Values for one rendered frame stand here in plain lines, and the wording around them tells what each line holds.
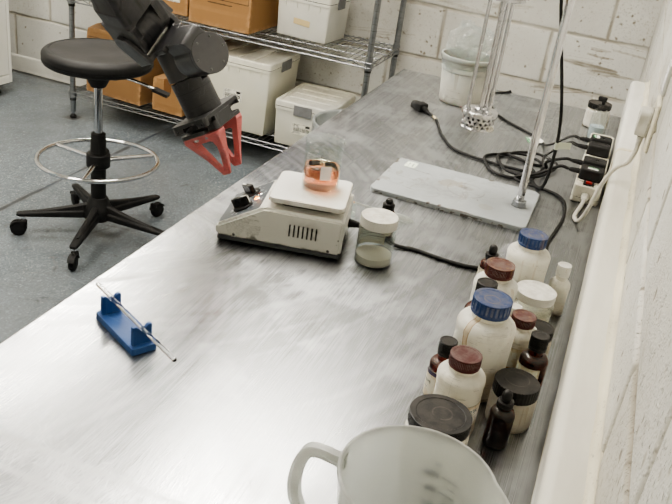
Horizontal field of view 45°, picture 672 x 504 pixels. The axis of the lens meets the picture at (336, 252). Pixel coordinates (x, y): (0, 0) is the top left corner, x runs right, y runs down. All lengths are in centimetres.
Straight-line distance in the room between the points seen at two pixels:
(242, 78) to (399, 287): 243
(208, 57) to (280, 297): 35
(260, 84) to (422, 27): 74
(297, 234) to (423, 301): 22
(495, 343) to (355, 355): 19
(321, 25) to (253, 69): 34
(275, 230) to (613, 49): 248
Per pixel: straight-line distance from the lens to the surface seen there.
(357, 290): 120
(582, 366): 95
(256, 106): 357
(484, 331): 97
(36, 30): 466
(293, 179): 133
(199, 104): 123
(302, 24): 351
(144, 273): 120
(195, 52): 116
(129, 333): 105
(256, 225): 127
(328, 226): 125
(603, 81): 359
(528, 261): 120
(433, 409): 88
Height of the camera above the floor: 134
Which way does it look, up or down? 27 degrees down
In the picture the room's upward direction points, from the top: 8 degrees clockwise
